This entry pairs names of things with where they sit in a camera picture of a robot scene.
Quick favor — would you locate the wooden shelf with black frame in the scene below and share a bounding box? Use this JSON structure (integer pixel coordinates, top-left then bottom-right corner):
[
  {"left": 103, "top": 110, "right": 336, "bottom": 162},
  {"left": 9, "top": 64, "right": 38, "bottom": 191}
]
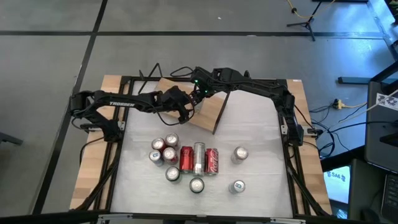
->
[{"left": 138, "top": 63, "right": 233, "bottom": 135}]

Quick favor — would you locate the monitor screen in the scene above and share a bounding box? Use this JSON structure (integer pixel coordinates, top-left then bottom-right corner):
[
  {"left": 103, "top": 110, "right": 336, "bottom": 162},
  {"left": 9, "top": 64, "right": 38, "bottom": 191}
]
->
[{"left": 323, "top": 166, "right": 351, "bottom": 205}]

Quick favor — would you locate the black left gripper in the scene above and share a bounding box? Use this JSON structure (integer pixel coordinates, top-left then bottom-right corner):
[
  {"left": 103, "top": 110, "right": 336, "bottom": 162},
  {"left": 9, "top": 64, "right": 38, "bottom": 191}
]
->
[{"left": 160, "top": 85, "right": 197, "bottom": 124}]

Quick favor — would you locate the silver metal bracket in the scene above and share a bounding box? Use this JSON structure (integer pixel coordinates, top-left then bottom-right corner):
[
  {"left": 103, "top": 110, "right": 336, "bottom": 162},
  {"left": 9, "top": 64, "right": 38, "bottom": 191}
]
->
[
  {"left": 98, "top": 213, "right": 134, "bottom": 224},
  {"left": 270, "top": 217, "right": 307, "bottom": 224}
]

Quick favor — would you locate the black table frame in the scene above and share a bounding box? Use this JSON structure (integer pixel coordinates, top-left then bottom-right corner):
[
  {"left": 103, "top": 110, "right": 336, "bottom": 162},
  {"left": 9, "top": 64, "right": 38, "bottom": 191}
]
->
[{"left": 70, "top": 74, "right": 332, "bottom": 224}]

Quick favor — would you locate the blue silver Red Bull can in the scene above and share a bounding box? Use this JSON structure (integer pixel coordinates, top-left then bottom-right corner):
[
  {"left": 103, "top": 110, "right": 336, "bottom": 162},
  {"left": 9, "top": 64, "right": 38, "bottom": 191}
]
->
[
  {"left": 228, "top": 179, "right": 246, "bottom": 195},
  {"left": 148, "top": 149, "right": 164, "bottom": 167}
]

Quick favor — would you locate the yellow power plug cable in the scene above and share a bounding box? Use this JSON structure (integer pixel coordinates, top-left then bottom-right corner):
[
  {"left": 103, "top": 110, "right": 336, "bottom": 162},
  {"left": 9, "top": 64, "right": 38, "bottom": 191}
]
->
[{"left": 334, "top": 98, "right": 369, "bottom": 110}]

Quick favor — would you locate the black keyboard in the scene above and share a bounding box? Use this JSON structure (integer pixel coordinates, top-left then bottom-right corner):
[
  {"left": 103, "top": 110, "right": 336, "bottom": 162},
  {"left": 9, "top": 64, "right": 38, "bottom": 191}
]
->
[{"left": 381, "top": 173, "right": 398, "bottom": 223}]

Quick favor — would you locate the dark grey cabinet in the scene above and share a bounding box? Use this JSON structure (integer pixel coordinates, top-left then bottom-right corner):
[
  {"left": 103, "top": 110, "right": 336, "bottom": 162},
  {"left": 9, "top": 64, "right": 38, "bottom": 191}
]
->
[{"left": 364, "top": 62, "right": 398, "bottom": 174}]

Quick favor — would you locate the black tripod stand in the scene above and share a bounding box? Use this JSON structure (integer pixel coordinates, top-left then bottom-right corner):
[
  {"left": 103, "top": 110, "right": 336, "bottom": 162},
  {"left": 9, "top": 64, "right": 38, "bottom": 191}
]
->
[{"left": 285, "top": 0, "right": 324, "bottom": 42}]

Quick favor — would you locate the dark furniture leg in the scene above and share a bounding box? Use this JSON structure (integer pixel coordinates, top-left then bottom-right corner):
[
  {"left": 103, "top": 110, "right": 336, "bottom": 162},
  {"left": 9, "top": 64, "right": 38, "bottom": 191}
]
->
[{"left": 0, "top": 132, "right": 24, "bottom": 146}]

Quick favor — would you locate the silver Diet Coke can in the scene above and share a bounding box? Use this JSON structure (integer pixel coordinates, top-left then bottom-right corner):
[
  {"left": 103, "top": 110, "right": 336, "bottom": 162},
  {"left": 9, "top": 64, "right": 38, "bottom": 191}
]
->
[
  {"left": 230, "top": 146, "right": 249, "bottom": 165},
  {"left": 164, "top": 133, "right": 181, "bottom": 150}
]

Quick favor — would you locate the black diagonal frame strut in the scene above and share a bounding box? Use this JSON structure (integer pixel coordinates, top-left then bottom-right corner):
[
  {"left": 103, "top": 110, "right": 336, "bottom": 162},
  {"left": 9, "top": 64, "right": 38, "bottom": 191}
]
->
[
  {"left": 70, "top": 146, "right": 122, "bottom": 215},
  {"left": 287, "top": 149, "right": 332, "bottom": 217}
]

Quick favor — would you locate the white paper label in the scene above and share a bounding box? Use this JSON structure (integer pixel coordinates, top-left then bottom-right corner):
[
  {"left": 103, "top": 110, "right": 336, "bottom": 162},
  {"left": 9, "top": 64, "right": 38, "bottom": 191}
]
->
[{"left": 375, "top": 92, "right": 398, "bottom": 112}]

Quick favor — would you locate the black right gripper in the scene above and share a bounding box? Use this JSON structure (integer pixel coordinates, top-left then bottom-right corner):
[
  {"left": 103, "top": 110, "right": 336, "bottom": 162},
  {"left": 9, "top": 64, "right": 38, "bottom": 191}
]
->
[{"left": 190, "top": 67, "right": 220, "bottom": 106}]

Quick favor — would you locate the black floor bar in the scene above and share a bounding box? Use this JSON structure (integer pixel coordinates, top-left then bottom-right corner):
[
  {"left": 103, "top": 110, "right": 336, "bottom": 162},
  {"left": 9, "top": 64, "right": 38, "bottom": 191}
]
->
[{"left": 338, "top": 76, "right": 374, "bottom": 85}]

